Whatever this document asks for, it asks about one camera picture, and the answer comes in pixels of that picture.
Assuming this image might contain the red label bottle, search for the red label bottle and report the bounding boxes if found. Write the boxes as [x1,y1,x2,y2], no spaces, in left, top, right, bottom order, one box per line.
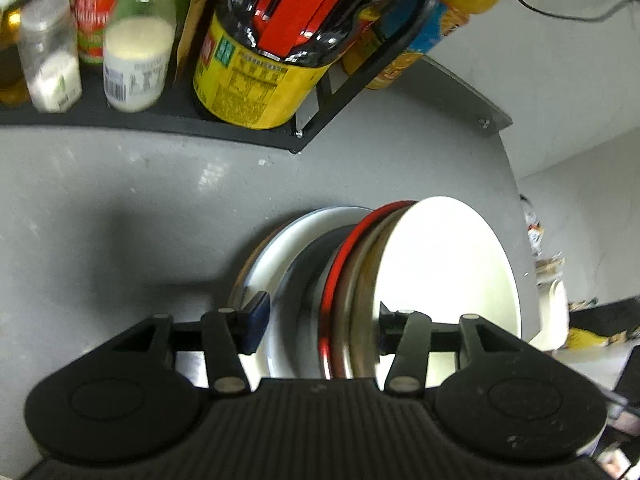
[74,0,122,68]

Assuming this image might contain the grey metal shelf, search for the grey metal shelf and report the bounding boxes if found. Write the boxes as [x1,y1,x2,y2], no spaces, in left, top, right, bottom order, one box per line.
[0,55,540,480]

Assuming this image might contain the glass spice shaker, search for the glass spice shaker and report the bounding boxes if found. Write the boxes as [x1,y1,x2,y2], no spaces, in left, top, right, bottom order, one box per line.
[17,0,84,114]

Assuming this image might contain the yellow snack packet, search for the yellow snack packet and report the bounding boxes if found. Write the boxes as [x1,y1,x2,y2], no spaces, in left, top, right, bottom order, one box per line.
[340,0,512,92]

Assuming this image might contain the dark grey plate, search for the dark grey plate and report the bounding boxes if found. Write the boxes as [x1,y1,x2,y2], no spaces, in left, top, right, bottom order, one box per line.
[287,224,361,313]

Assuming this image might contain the cooking oil bottle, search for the cooking oil bottle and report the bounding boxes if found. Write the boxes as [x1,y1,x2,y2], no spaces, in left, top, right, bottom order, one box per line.
[0,0,42,107]

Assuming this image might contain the white ceramic bowl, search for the white ceramic bowl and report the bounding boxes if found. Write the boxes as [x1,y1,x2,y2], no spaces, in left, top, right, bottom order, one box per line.
[372,196,522,391]

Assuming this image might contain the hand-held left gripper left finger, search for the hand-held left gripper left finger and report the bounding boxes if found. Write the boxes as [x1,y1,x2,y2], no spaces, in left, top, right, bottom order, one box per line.
[112,291,271,396]

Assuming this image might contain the red rimmed plate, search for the red rimmed plate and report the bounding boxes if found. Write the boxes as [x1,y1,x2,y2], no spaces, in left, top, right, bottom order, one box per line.
[320,200,418,380]

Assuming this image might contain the white ceramic plate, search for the white ceramic plate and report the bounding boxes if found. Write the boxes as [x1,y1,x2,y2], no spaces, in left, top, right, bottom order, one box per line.
[247,206,376,380]

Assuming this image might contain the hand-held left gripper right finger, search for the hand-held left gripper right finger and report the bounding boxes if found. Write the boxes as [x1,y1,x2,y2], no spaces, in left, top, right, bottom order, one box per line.
[377,301,532,396]

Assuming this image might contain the clear plastic bag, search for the clear plastic bag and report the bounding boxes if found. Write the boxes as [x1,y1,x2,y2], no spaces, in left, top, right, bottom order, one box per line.
[520,195,567,286]

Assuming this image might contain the golden pouch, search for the golden pouch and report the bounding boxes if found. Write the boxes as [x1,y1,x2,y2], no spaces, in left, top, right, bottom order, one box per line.
[172,0,221,81]

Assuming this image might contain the large dark sauce bottle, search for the large dark sauce bottle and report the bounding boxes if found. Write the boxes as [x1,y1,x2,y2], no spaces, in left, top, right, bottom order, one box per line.
[192,0,432,131]

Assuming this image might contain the brown rimmed plate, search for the brown rimmed plate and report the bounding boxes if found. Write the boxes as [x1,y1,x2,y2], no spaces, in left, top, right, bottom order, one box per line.
[227,225,291,312]

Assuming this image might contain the white capped powder bottle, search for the white capped powder bottle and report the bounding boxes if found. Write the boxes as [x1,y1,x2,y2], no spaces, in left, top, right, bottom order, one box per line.
[102,0,186,113]

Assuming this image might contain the black metal spice rack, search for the black metal spice rack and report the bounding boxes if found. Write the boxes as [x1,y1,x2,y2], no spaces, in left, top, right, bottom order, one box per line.
[0,0,442,154]

